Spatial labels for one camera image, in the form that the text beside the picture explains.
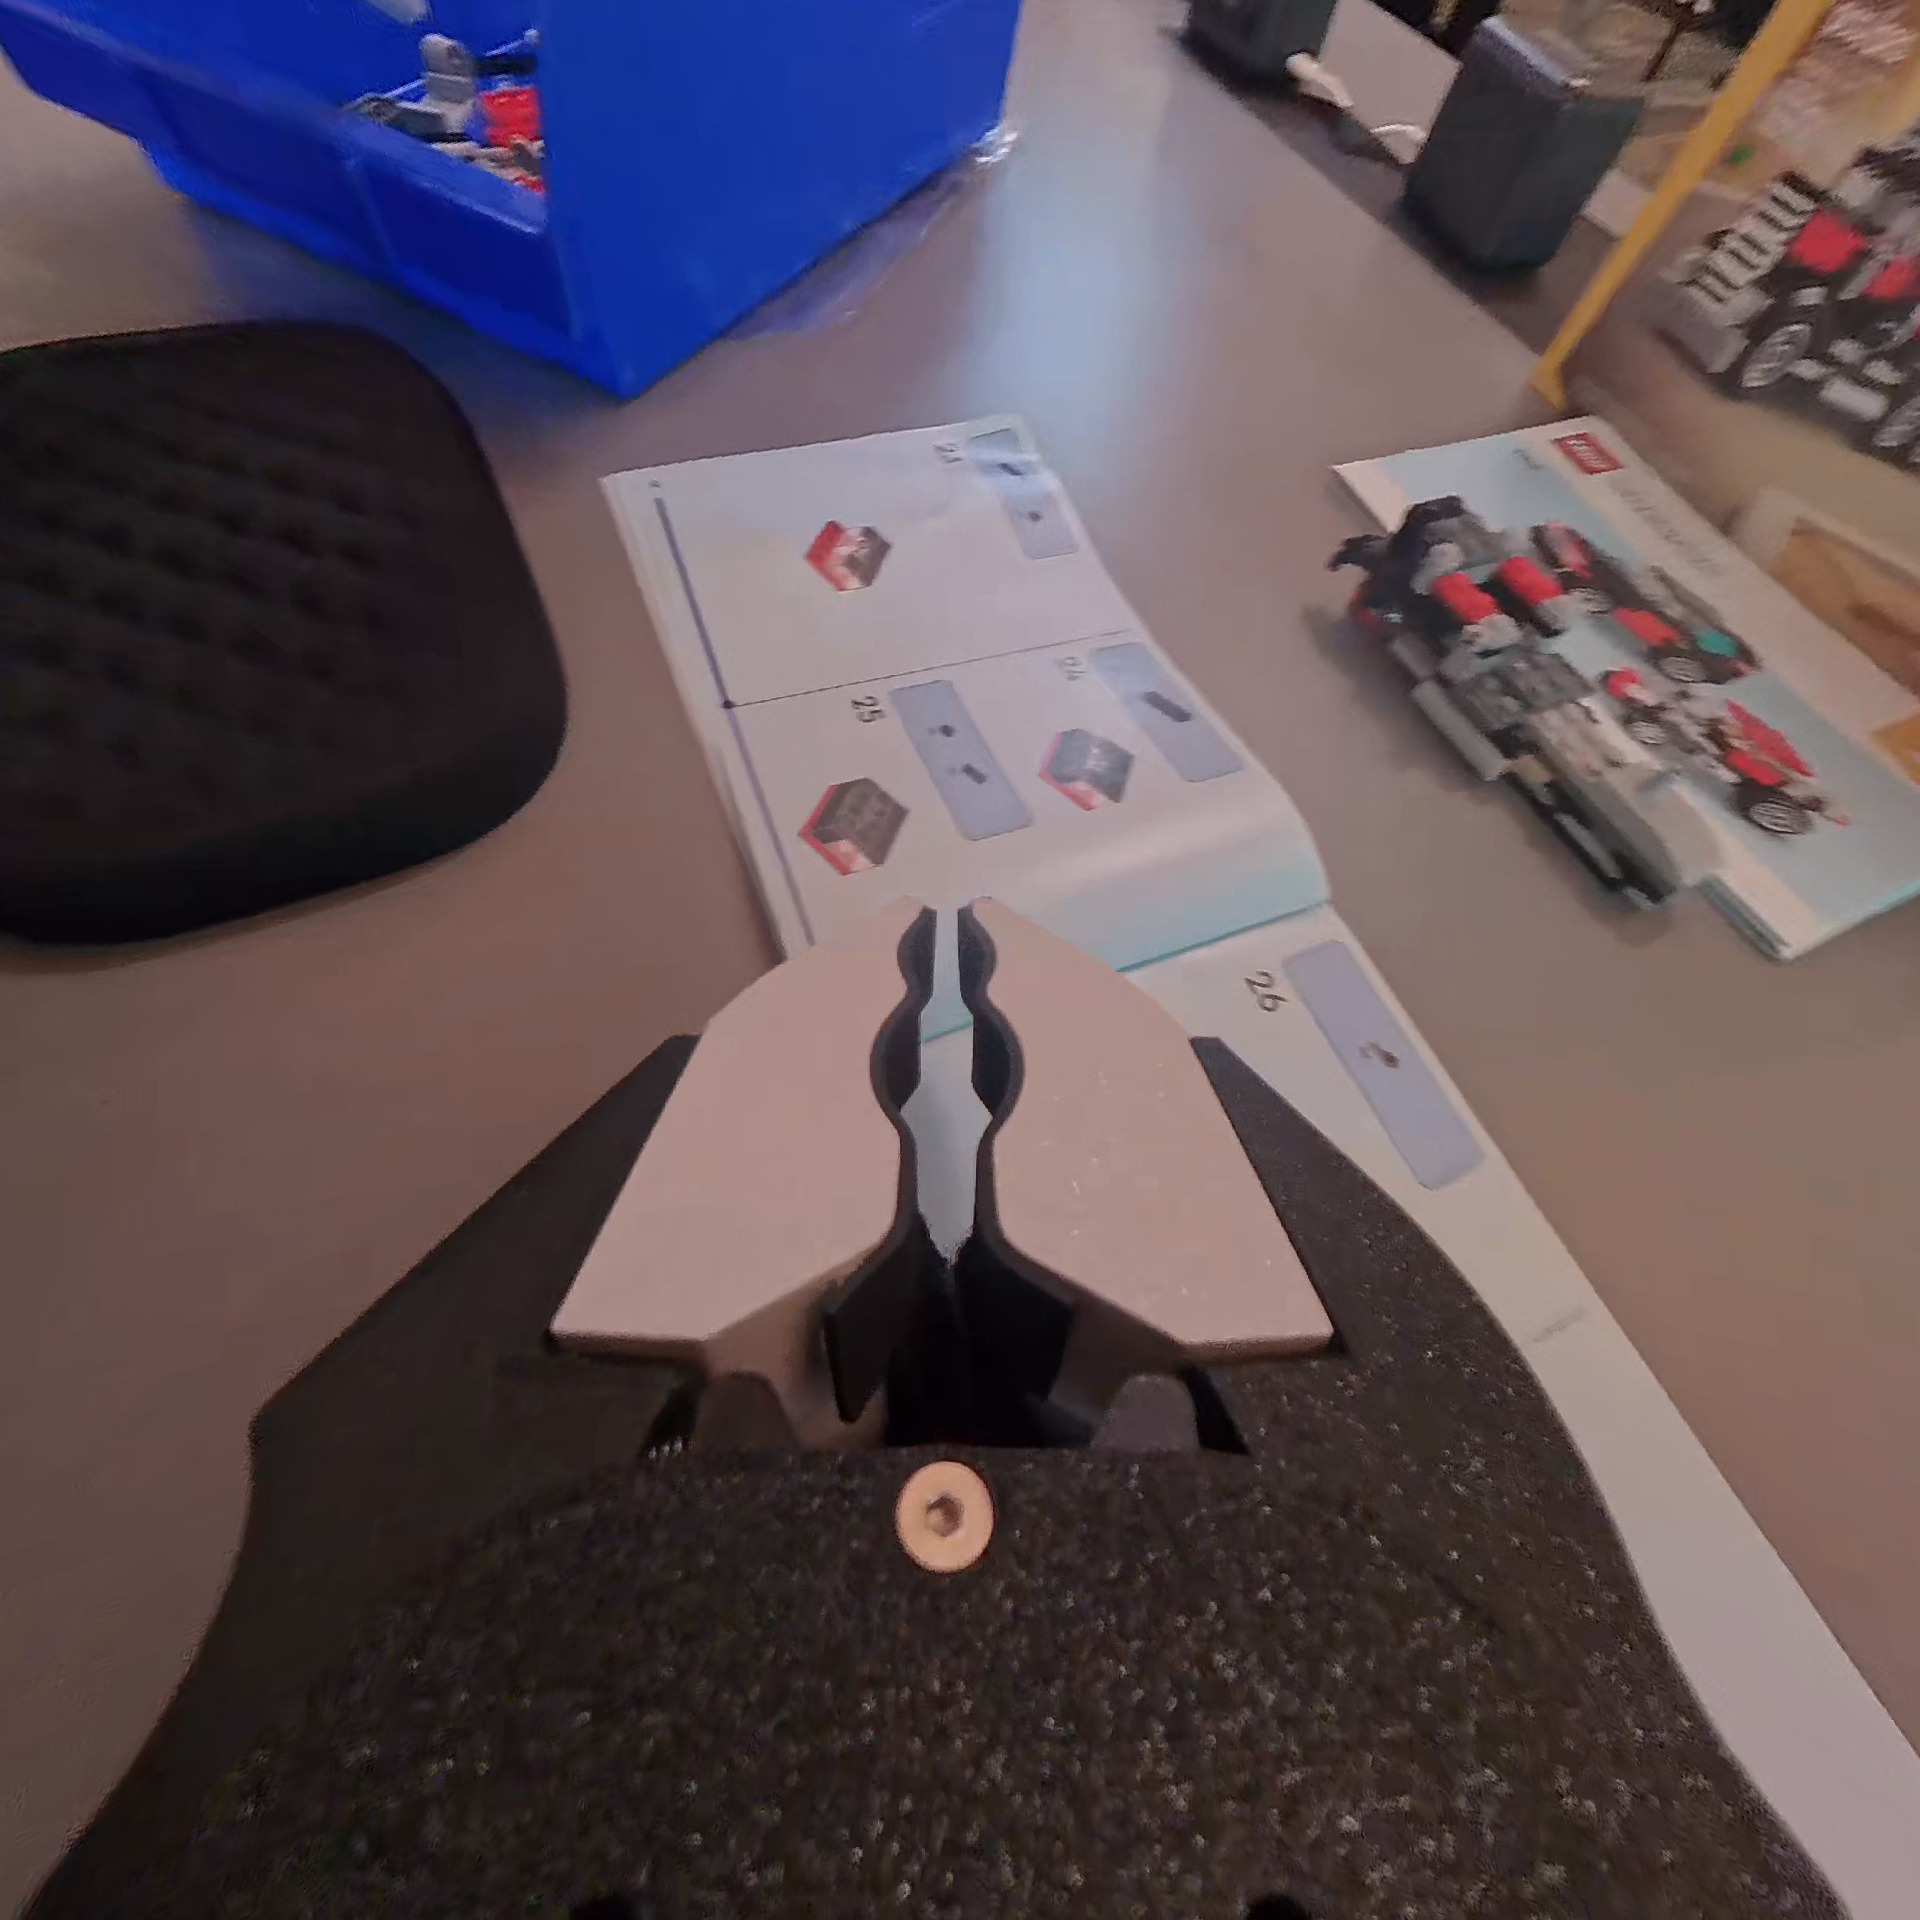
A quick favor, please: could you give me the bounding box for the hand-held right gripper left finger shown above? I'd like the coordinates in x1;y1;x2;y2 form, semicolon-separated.
548;897;951;1445

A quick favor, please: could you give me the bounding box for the closed instruction booklet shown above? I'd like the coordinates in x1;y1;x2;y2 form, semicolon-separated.
1332;416;1920;962

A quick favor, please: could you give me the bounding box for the pile of loose toy bricks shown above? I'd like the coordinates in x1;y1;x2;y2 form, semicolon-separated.
337;0;548;196

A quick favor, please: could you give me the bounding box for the blue plastic bin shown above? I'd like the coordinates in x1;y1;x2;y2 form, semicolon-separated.
0;0;1025;401

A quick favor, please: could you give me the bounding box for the black foam pad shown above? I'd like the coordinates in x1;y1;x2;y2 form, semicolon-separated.
0;322;570;946

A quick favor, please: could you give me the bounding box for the dark grey box device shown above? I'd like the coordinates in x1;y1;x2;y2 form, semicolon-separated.
1401;18;1649;274
1184;0;1339;88

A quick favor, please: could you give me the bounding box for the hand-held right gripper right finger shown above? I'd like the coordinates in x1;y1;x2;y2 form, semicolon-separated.
951;897;1338;1433

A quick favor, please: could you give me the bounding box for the toy brick truck model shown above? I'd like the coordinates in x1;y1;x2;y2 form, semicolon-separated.
1329;496;1720;906

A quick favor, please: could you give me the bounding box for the toy brick set box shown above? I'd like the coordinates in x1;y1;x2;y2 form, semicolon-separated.
1529;0;1920;707

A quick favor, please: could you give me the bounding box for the instruction booklet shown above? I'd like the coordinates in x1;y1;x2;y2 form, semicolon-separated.
600;416;1920;1853
1332;416;1920;962

